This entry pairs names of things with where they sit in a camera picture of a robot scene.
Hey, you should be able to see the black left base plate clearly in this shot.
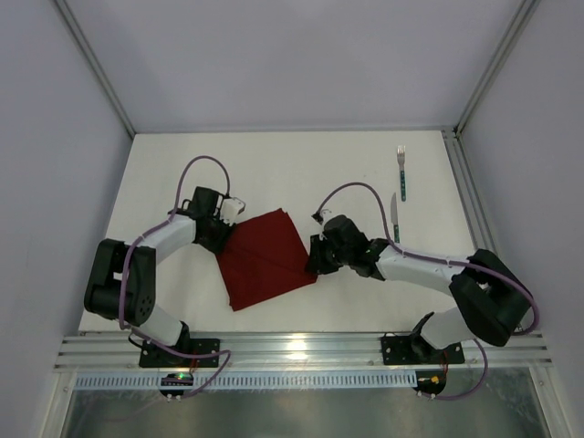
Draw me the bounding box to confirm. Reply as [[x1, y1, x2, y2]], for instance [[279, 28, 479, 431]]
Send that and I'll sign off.
[[139, 338, 221, 369]]

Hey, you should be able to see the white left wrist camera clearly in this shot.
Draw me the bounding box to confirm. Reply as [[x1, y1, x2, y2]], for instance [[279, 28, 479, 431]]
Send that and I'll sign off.
[[220, 198, 245, 225]]

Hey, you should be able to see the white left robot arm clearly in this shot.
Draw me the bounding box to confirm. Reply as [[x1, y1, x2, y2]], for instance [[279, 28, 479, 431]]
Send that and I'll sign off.
[[84, 187, 245, 360]]

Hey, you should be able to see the aluminium right side rail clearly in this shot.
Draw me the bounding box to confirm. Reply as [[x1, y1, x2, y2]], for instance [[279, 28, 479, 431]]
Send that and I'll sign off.
[[441, 129, 524, 329]]

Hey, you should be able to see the dark red cloth napkin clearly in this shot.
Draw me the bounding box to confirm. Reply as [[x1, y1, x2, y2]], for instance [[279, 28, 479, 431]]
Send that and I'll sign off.
[[216, 209, 317, 311]]

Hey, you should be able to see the aluminium rail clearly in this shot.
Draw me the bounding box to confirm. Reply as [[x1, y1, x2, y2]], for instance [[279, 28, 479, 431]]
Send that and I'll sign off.
[[441, 129, 524, 329], [54, 332, 553, 371]]

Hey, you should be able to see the knife with teal handle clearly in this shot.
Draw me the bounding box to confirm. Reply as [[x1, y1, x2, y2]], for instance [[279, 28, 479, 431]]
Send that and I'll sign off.
[[390, 193, 401, 244]]

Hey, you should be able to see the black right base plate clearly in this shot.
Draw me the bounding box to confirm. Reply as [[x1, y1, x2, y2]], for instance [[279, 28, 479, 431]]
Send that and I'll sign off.
[[380, 335, 465, 365]]

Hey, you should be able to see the fork with teal handle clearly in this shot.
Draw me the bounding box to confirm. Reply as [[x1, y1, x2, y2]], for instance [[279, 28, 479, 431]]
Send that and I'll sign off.
[[396, 145, 407, 202]]

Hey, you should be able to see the corner frame post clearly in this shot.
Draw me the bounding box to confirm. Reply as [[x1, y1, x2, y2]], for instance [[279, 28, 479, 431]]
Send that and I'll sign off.
[[51, 0, 137, 140], [454, 0, 540, 137]]

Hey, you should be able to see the aluminium front rail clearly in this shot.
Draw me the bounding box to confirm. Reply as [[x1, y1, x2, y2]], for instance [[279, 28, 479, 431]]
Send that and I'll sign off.
[[54, 332, 553, 371]]

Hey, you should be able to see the slotted cable duct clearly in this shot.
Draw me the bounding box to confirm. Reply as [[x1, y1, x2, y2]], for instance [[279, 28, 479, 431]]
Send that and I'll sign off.
[[74, 370, 418, 391]]

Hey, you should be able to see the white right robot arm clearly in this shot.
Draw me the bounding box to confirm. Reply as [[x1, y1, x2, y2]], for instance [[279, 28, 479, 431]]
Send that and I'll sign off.
[[306, 214, 533, 363]]

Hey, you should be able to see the left corner frame post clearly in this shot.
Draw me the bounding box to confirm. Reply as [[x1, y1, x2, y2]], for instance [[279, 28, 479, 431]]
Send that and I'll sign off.
[[51, 0, 137, 140]]

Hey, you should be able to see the right corner frame post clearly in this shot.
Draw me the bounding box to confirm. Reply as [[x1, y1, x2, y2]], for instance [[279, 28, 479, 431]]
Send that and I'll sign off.
[[454, 0, 540, 137]]

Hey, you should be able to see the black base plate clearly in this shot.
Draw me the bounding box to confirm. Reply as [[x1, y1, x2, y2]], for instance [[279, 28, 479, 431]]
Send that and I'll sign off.
[[380, 335, 465, 365], [139, 338, 221, 369]]

